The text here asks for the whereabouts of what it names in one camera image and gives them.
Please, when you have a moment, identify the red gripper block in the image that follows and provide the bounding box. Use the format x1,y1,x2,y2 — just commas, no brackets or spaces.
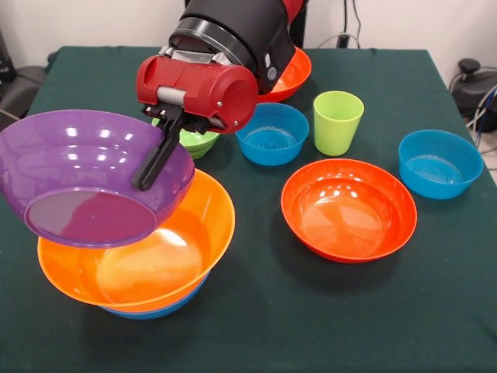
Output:
130,55,259,192

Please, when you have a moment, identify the cable tangle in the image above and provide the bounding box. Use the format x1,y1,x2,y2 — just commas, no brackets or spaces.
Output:
465,85,497,156

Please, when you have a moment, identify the dark green tablecloth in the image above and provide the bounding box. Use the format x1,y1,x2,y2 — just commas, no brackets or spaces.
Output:
0,45,497,373

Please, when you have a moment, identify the large orange plastic bowl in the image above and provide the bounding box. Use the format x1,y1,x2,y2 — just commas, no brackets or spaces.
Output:
36,169,236,309

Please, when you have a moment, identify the green plastic bowl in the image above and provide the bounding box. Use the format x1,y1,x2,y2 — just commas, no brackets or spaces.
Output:
151,117,221,160

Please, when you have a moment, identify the red plastic bowl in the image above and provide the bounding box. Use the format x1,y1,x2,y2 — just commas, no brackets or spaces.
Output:
258,48,313,104
280,158,419,264

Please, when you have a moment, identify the green plastic cup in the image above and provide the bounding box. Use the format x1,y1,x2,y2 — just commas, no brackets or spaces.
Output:
313,90,365,157

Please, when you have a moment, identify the purple plastic bowl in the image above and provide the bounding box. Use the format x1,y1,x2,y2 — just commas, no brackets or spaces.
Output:
0,110,196,249

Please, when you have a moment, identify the medium blue plastic bowl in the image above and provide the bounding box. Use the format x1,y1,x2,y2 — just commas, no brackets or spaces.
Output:
99,271,210,320

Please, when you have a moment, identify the small blue plastic bowl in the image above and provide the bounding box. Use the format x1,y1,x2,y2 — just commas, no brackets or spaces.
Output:
398,129,485,200
235,103,311,167

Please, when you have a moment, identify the wall cable with plug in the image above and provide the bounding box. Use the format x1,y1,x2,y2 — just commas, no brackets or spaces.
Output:
316,0,364,50

